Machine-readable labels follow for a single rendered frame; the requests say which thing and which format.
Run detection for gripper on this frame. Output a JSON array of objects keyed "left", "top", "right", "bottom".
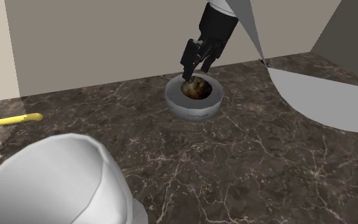
[{"left": 179, "top": 2, "right": 240, "bottom": 82}]

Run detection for brown mottled round object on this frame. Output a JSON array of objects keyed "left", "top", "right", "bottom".
[{"left": 180, "top": 76, "right": 214, "bottom": 101}]

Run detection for grey round bowl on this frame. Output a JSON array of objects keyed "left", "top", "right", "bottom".
[{"left": 164, "top": 72, "right": 224, "bottom": 122}]

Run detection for yellow-handled white tool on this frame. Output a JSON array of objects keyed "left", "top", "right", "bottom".
[{"left": 0, "top": 113, "right": 44, "bottom": 137}]

